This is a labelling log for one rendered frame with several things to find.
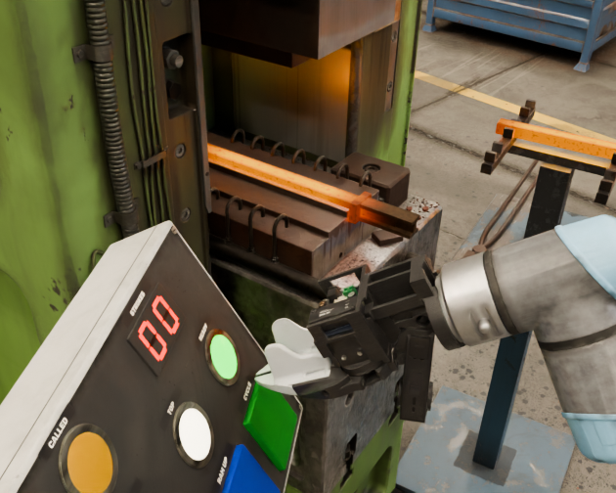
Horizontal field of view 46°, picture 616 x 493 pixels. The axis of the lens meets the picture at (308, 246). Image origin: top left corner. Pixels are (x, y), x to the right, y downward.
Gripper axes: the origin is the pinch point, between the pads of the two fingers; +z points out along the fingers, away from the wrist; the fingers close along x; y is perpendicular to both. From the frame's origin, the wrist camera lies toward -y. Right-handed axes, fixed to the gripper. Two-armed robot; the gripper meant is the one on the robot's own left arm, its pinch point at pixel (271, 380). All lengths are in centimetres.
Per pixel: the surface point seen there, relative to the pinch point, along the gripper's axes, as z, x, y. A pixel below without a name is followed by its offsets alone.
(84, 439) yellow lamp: 2.9, 19.0, 14.4
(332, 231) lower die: 2.8, -40.5, -7.7
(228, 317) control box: 3.2, -5.0, 5.6
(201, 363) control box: 3.2, 3.0, 6.6
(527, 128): -26, -86, -25
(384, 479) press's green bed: 31, -58, -82
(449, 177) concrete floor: 25, -245, -109
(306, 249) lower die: 6.0, -35.8, -6.6
